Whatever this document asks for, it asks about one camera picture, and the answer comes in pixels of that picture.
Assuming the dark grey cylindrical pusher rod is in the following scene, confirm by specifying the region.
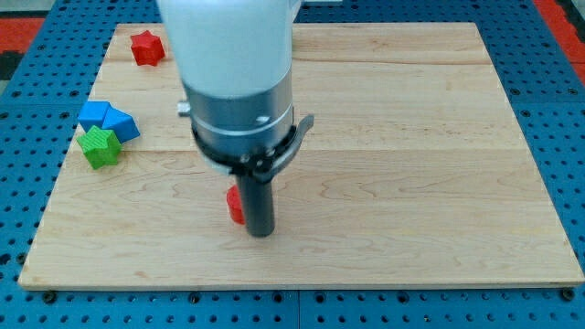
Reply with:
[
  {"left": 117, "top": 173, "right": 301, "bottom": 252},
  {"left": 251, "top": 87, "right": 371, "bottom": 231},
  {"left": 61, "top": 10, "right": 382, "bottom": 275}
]
[{"left": 236, "top": 175, "right": 275, "bottom": 238}]

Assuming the blue cube block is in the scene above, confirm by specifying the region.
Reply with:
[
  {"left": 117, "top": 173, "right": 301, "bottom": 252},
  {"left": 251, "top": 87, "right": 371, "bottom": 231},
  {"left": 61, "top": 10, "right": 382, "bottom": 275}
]
[{"left": 78, "top": 101, "right": 111, "bottom": 132}]

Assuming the red circle block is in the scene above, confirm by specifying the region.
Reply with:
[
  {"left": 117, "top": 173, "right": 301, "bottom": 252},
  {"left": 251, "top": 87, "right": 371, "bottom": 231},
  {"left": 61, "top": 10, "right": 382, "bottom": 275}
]
[{"left": 226, "top": 185, "right": 245, "bottom": 225}]

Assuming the blue triangle block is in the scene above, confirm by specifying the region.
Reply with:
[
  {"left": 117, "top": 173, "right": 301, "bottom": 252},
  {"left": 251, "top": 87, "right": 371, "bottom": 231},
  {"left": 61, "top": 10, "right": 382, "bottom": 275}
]
[{"left": 101, "top": 107, "right": 140, "bottom": 143}]

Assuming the green star block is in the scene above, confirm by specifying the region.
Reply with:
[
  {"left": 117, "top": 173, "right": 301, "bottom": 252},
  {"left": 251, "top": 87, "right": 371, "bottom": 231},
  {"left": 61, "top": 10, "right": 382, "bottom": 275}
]
[{"left": 76, "top": 125, "right": 122, "bottom": 170}]

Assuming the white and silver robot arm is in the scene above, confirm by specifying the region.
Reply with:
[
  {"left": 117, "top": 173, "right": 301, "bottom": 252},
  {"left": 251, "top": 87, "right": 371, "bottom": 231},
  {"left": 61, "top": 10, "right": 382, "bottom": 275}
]
[{"left": 157, "top": 0, "right": 314, "bottom": 238}]

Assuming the red star block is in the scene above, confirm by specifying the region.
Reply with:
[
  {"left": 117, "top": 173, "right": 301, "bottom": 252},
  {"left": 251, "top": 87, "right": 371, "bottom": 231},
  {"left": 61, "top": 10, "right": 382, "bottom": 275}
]
[{"left": 130, "top": 30, "right": 165, "bottom": 67}]

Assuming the wooden board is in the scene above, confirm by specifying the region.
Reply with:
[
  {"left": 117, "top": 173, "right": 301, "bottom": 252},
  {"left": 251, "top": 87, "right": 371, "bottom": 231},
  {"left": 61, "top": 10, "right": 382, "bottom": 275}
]
[{"left": 19, "top": 23, "right": 584, "bottom": 291}]

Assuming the black clamp ring mount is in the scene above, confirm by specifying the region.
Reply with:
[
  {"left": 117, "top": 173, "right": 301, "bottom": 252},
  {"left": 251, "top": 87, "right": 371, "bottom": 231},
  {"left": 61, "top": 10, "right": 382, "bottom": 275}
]
[{"left": 192, "top": 114, "right": 314, "bottom": 184}]

